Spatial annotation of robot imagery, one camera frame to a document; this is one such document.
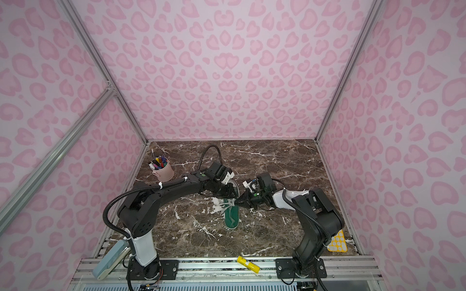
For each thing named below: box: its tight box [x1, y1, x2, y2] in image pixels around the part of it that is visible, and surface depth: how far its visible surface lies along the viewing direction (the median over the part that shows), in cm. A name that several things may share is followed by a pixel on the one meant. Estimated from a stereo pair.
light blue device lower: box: [92, 239, 132, 281], surface depth 75 cm
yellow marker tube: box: [236, 255, 261, 274], surface depth 75 cm
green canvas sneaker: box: [220, 179, 241, 230], surface depth 87 cm
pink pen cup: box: [150, 157, 175, 182], surface depth 97 cm
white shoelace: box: [210, 197, 237, 215], surface depth 92 cm
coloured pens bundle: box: [148, 155, 168, 171], surface depth 96 cm
